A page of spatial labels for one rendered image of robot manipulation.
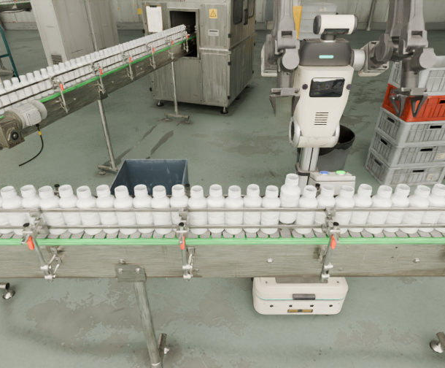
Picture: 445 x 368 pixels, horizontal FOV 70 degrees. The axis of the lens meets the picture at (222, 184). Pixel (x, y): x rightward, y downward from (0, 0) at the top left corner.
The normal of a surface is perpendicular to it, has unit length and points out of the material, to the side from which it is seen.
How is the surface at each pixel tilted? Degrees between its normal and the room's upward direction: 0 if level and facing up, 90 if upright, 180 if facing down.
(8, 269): 90
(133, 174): 90
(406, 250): 90
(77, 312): 0
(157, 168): 90
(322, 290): 31
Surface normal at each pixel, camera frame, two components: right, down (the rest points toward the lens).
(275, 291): 0.00, -0.44
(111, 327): 0.00, -0.83
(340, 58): 0.00, 0.55
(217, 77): -0.30, 0.54
